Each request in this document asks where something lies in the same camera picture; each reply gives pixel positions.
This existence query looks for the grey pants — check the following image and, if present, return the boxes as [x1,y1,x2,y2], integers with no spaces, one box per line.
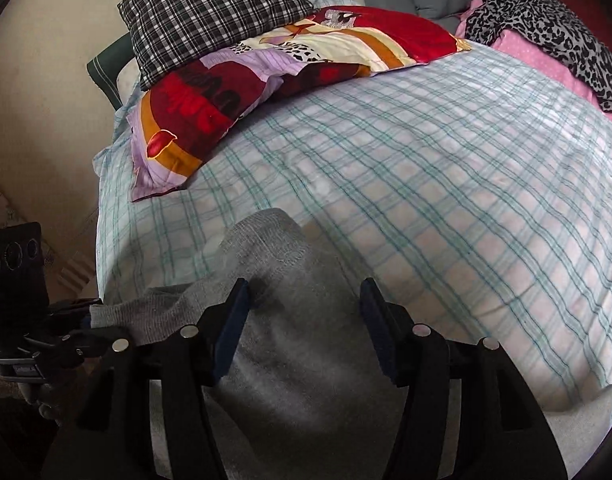
[88,208,612,480]

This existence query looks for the plaid bed sheet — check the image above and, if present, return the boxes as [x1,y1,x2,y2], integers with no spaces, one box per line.
[92,0,612,413]

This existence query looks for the leopard print cloth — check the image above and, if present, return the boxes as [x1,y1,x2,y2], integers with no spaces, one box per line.
[464,0,612,113]

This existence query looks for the red patterned pillow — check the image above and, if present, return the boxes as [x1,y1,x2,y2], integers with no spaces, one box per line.
[128,5,472,203]

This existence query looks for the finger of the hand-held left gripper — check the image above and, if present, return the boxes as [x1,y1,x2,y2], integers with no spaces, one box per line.
[56,327,130,361]
[48,298,104,321]

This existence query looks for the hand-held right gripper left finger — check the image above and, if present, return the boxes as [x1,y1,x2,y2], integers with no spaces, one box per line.
[40,278,251,480]

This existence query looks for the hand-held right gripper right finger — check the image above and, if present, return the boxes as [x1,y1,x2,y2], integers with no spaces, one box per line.
[361,278,569,480]

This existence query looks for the black white checked pillow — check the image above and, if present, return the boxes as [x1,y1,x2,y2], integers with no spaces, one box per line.
[117,0,317,92]

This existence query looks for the pink dotted cloth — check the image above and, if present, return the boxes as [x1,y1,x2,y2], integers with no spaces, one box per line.
[456,0,612,133]

